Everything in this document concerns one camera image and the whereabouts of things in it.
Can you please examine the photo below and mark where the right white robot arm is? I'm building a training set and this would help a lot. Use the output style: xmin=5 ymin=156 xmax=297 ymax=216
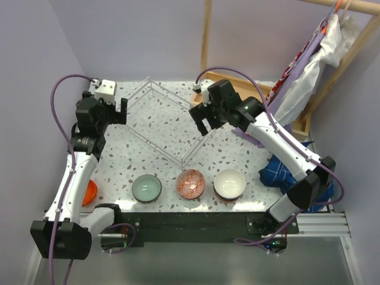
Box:
xmin=189 ymin=79 xmax=335 ymax=235

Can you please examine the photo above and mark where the white hanging garment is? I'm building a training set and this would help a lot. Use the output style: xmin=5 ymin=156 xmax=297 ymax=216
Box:
xmin=272 ymin=14 xmax=360 ymax=126

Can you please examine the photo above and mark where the purple cable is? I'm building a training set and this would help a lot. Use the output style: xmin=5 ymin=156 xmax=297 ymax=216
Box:
xmin=195 ymin=65 xmax=345 ymax=256
xmin=49 ymin=74 xmax=137 ymax=285

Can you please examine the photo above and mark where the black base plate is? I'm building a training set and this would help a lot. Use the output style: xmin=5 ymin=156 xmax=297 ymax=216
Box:
xmin=99 ymin=210 xmax=300 ymax=250

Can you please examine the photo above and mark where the lilac hanging garment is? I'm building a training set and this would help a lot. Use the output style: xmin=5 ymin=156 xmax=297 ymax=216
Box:
xmin=233 ymin=32 xmax=323 ymax=149

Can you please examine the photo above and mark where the aluminium rail frame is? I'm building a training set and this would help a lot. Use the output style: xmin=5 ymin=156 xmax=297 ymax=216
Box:
xmin=41 ymin=130 xmax=353 ymax=238

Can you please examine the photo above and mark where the orange plastic bowl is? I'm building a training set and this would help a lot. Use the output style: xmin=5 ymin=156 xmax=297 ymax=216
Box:
xmin=82 ymin=179 xmax=97 ymax=207

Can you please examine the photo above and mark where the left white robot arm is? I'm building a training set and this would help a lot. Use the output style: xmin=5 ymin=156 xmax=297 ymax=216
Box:
xmin=30 ymin=90 xmax=128 ymax=260

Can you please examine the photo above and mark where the wooden clothes rack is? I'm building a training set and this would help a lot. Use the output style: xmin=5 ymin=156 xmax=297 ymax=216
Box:
xmin=201 ymin=1 xmax=379 ymax=139

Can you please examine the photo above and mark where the clear wire dish rack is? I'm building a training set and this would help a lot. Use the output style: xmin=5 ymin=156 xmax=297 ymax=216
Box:
xmin=114 ymin=78 xmax=214 ymax=173

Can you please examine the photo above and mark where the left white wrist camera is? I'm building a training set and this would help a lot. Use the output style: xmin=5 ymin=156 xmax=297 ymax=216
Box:
xmin=90 ymin=79 xmax=117 ymax=105

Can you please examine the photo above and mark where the red white patterned garment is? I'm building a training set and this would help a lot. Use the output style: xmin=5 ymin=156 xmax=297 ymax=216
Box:
xmin=265 ymin=24 xmax=327 ymax=105

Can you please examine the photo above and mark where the red patterned bowl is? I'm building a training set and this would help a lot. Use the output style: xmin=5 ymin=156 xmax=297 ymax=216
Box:
xmin=176 ymin=169 xmax=206 ymax=200

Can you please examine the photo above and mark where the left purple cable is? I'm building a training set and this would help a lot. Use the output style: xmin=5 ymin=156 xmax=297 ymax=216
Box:
xmin=49 ymin=74 xmax=137 ymax=285

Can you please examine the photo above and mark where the blue checked cloth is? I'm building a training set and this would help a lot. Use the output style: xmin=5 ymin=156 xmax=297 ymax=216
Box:
xmin=259 ymin=155 xmax=335 ymax=213

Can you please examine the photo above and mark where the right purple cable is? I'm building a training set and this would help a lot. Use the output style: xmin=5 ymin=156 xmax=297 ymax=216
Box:
xmin=195 ymin=65 xmax=345 ymax=256

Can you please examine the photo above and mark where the white bowl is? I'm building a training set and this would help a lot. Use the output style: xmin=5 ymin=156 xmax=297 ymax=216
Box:
xmin=214 ymin=169 xmax=246 ymax=201

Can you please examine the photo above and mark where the pale green bowl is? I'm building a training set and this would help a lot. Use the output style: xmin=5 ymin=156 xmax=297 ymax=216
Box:
xmin=132 ymin=175 xmax=162 ymax=203

